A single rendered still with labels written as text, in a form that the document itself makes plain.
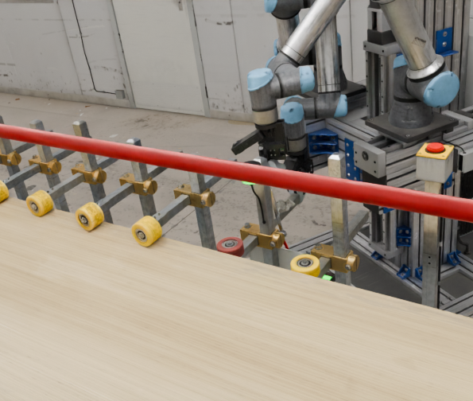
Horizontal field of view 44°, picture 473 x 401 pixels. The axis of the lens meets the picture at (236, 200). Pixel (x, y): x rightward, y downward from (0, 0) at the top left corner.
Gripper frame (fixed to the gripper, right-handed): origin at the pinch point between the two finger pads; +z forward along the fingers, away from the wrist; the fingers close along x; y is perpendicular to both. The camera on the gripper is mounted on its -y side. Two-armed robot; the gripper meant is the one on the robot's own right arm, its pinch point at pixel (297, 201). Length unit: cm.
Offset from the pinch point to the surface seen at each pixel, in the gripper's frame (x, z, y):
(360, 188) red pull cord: -84, -94, -138
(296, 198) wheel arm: -1.5, -3.5, -3.2
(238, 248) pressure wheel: -3.8, -8.6, -42.5
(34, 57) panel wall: 441, 41, 236
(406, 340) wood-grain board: -59, -8, -59
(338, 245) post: -28.9, -7.0, -28.5
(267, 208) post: -5.7, -14.5, -27.8
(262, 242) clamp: -3.3, -2.3, -29.3
